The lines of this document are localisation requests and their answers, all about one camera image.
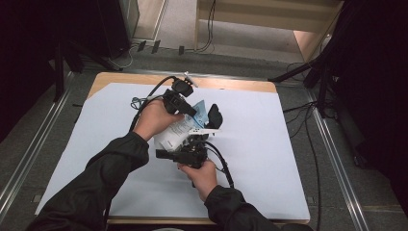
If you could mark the white paper sheet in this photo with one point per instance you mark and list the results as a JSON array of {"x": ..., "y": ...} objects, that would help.
[{"x": 256, "y": 166}]

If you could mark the metal floor rail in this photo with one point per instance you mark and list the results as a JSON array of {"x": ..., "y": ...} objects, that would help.
[
  {"x": 336, "y": 166},
  {"x": 35, "y": 141}
]

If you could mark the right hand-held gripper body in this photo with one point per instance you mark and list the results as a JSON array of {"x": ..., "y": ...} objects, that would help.
[{"x": 194, "y": 155}]

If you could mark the black tripod stand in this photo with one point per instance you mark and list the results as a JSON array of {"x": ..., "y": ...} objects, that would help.
[{"x": 322, "y": 73}]

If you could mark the blue and white pouch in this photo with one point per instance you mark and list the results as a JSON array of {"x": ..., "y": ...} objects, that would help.
[{"x": 174, "y": 134}]

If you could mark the person's right hand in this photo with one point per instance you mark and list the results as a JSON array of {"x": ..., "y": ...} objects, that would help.
[{"x": 203, "y": 179}]

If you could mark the dark cabinet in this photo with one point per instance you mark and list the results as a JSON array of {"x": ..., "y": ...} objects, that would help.
[{"x": 115, "y": 22}]

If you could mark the person's left hand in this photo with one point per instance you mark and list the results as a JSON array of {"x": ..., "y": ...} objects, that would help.
[{"x": 154, "y": 117}]

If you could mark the wooden table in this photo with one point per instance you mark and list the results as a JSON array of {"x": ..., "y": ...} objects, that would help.
[{"x": 128, "y": 78}]

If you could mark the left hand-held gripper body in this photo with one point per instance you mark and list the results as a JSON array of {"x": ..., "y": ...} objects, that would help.
[{"x": 174, "y": 101}]

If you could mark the light wooden shelf unit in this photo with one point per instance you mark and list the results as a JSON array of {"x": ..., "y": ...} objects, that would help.
[{"x": 272, "y": 19}]

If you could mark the black metal stand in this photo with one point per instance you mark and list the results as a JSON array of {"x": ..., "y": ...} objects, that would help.
[{"x": 59, "y": 70}]

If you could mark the clear jar with black lid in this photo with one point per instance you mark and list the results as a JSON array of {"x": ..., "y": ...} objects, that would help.
[{"x": 215, "y": 115}]

